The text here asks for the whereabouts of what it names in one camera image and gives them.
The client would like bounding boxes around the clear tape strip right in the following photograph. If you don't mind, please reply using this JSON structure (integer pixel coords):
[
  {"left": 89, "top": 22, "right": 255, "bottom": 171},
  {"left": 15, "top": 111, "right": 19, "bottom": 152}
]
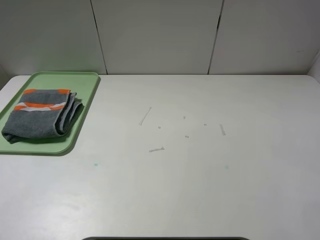
[{"left": 219, "top": 124, "right": 226, "bottom": 136}]

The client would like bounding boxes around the grey towel with orange stripes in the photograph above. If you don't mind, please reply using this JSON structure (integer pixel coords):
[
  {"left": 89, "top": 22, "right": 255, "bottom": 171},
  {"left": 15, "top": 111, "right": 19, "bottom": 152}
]
[{"left": 1, "top": 89, "right": 84, "bottom": 144}]

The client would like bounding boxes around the clear tape strip lower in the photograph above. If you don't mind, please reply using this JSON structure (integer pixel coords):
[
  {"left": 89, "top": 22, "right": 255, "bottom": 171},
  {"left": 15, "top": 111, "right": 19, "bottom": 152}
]
[{"left": 149, "top": 146, "right": 165, "bottom": 153}]

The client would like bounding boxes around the clear tape strip upper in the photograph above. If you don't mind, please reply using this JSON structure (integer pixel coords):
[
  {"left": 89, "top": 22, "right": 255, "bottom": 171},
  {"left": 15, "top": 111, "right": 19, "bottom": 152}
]
[{"left": 139, "top": 107, "right": 152, "bottom": 126}]

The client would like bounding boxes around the light green plastic tray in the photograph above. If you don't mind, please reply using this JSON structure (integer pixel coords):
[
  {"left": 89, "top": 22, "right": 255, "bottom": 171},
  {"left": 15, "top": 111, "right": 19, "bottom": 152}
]
[{"left": 0, "top": 71, "right": 100, "bottom": 156}]

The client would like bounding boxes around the clear tape strip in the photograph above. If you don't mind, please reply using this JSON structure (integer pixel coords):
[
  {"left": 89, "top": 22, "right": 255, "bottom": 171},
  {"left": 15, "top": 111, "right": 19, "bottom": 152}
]
[
  {"left": 139, "top": 107, "right": 152, "bottom": 126},
  {"left": 219, "top": 124, "right": 226, "bottom": 136},
  {"left": 149, "top": 146, "right": 165, "bottom": 153}
]

